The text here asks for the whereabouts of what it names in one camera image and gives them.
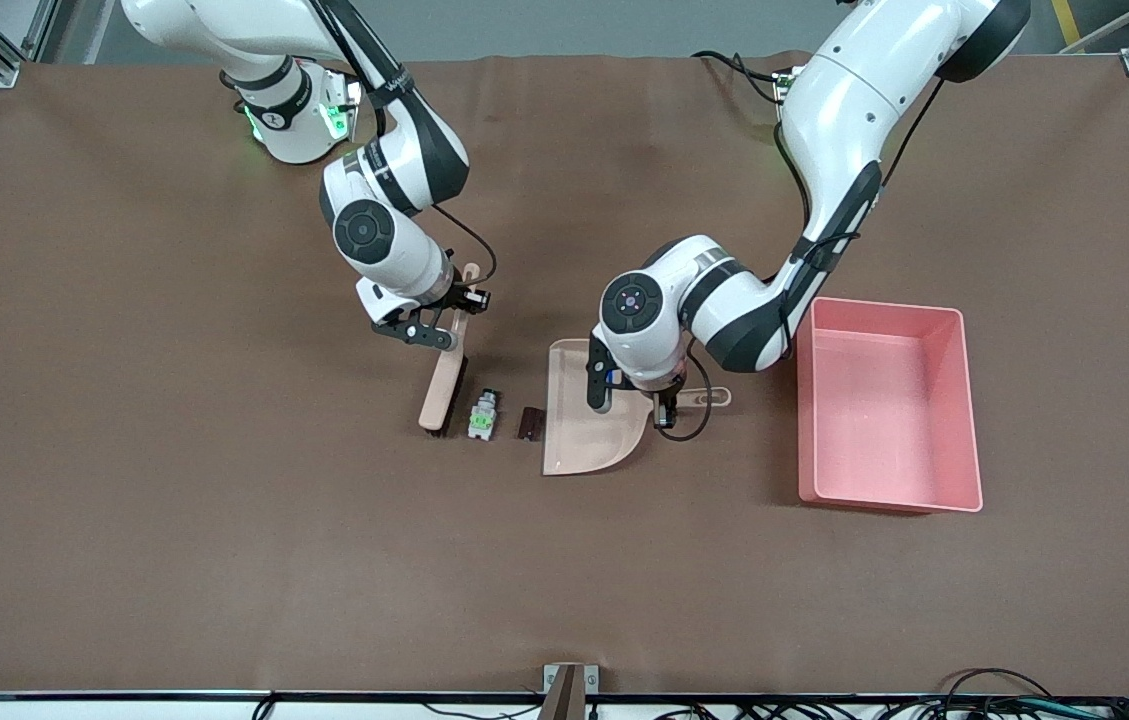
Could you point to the brown table mat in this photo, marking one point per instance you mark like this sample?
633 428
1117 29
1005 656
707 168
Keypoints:
224 560

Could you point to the metal camera stand bracket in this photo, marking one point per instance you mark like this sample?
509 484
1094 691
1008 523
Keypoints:
569 690

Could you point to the base green-lit control box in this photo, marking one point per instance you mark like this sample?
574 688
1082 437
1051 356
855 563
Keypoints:
786 85
339 110

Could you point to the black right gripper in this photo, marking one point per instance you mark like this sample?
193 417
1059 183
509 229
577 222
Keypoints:
461 298

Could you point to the right base green-lit control box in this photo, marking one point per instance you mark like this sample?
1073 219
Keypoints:
339 110

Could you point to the beige plastic dustpan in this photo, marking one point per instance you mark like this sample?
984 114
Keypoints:
574 430

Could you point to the beige brush with black bristles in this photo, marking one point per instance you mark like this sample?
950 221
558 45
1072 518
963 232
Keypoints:
442 395

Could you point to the white green electronic component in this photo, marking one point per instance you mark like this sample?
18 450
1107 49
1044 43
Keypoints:
481 420

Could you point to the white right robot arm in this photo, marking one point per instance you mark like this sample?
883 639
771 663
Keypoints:
394 250

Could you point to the pink plastic bin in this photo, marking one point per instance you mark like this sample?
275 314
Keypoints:
874 420

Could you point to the dark brown electronic component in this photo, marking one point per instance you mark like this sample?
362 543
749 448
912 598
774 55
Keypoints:
530 424

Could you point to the left base green-lit control box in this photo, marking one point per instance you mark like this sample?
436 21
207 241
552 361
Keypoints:
786 85

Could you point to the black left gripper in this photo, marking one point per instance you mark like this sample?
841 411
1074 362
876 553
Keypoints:
665 404

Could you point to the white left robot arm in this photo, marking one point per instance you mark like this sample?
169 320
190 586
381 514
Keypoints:
844 100

